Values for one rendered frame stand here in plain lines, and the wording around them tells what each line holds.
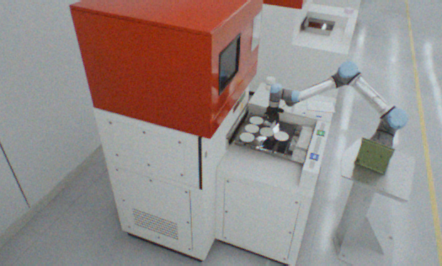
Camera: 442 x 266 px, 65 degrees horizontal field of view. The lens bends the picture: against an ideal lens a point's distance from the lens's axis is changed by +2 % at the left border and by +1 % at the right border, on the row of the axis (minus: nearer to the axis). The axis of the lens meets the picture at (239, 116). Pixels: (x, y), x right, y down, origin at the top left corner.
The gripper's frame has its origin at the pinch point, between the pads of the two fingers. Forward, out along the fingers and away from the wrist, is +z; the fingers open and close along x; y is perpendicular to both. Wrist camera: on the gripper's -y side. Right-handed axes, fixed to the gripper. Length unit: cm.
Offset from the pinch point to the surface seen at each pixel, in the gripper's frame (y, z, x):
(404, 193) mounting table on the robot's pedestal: -21, 9, 90
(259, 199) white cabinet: 39, 25, 26
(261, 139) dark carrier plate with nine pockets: 15.2, 1.4, 3.1
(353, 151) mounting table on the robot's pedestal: -32, 9, 49
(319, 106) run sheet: -41.0, -5.5, 10.5
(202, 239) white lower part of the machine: 70, 58, 6
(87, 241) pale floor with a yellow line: 122, 91, -70
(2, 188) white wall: 153, 48, -118
